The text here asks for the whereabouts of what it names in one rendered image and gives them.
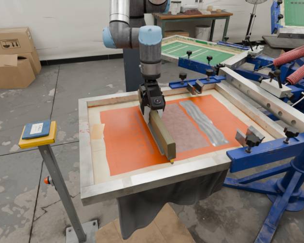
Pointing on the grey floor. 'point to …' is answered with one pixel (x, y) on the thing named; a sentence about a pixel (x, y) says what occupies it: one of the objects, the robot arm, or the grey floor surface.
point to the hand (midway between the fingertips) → (153, 121)
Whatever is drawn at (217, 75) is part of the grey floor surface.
